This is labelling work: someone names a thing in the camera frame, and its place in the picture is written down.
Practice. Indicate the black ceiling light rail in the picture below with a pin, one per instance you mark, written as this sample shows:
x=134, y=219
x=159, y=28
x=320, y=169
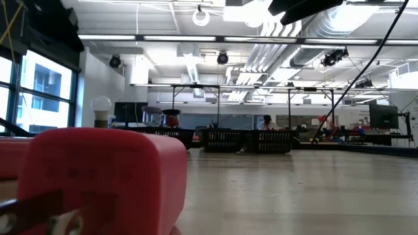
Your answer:
x=219, y=38

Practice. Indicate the black aluminium table frame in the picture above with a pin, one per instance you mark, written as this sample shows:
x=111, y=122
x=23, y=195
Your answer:
x=359, y=149

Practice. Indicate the red power adapter white mark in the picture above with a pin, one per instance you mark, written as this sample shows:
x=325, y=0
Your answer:
x=104, y=169

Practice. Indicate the large glass window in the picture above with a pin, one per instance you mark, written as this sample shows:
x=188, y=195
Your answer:
x=45, y=81

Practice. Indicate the black metal gantry frame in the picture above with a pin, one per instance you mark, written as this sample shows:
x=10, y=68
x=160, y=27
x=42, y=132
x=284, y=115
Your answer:
x=310, y=88
x=196, y=86

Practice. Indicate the black computer monitor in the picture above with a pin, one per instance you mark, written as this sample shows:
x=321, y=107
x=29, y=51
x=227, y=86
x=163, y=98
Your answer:
x=130, y=112
x=383, y=115

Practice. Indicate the person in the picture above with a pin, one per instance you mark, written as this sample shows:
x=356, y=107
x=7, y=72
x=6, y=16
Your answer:
x=268, y=125

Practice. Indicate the silver ventilation duct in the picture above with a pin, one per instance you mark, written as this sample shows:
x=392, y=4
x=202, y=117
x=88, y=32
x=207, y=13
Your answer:
x=307, y=55

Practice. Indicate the black ceiling spotlight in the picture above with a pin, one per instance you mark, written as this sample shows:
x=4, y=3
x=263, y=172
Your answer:
x=115, y=61
x=222, y=58

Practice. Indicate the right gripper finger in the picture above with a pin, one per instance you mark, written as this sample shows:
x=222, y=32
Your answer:
x=300, y=15
x=287, y=6

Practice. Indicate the white light bulb brass base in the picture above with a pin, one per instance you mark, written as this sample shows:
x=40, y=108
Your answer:
x=101, y=104

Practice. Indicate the red background equipment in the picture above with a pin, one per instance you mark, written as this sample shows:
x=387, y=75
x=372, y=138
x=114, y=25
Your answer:
x=323, y=119

